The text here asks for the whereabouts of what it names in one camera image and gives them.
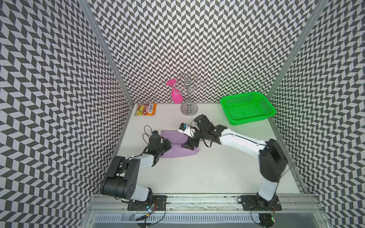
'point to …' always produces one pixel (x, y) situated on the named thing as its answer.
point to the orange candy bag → (146, 109)
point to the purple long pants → (177, 138)
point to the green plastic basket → (240, 108)
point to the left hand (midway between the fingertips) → (170, 142)
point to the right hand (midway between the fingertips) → (185, 141)
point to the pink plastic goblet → (176, 94)
